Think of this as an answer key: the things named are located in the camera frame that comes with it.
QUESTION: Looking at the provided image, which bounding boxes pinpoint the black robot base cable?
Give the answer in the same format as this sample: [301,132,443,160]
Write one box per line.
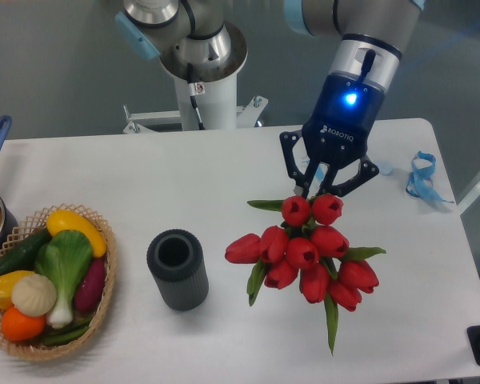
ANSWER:
[186,62,206,131]

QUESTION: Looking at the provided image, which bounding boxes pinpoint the green toy bok choy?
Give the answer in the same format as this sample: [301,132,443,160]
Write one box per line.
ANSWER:
[34,230,93,329]

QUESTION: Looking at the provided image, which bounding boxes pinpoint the dark green toy cucumber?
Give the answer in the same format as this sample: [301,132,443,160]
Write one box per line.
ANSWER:
[0,228,52,276]

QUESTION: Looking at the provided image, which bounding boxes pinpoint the dark grey ribbed vase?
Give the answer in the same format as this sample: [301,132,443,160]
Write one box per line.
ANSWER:
[146,229,209,311]

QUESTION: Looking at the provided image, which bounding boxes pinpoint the small light blue cap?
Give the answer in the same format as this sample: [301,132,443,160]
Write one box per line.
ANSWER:
[376,161,394,176]

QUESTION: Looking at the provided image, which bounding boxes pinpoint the curled blue tape strip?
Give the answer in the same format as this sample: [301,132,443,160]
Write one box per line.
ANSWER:
[299,155,327,186]

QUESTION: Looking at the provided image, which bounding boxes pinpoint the green toy bean pods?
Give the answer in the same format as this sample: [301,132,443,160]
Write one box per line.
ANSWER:
[41,317,92,347]

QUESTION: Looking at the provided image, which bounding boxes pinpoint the cream toy steamed bun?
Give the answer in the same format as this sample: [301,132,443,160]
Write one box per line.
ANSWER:
[11,274,57,317]

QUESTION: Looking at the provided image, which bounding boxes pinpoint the crumpled blue tape bundle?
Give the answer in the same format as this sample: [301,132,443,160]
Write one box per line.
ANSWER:
[406,151,454,204]

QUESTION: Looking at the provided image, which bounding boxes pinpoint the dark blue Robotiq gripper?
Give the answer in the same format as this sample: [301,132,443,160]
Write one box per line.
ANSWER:
[279,34,402,198]

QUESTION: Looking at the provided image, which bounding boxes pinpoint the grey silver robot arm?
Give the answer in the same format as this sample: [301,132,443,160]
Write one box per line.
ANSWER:
[115,1,425,197]

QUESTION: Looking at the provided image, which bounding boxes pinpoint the orange toy fruit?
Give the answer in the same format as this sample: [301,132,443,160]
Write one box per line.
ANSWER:
[1,306,46,342]

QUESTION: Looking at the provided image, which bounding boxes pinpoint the yellow toy bell pepper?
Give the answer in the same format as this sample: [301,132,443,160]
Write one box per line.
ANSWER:
[0,270,34,310]

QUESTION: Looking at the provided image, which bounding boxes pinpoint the woven wicker basket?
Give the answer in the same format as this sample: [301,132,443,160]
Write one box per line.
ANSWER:
[0,203,118,362]

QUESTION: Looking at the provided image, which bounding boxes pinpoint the yellow toy squash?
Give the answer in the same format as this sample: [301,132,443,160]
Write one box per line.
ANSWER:
[46,209,107,258]

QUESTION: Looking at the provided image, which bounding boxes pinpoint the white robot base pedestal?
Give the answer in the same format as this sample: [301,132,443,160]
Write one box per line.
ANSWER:
[123,74,269,134]

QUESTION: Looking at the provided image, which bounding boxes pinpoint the red tulip bouquet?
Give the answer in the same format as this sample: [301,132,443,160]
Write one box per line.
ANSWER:
[225,194,385,349]

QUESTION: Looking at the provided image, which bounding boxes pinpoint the purple toy sweet potato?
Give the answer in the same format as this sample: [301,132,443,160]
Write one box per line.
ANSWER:
[74,258,106,313]

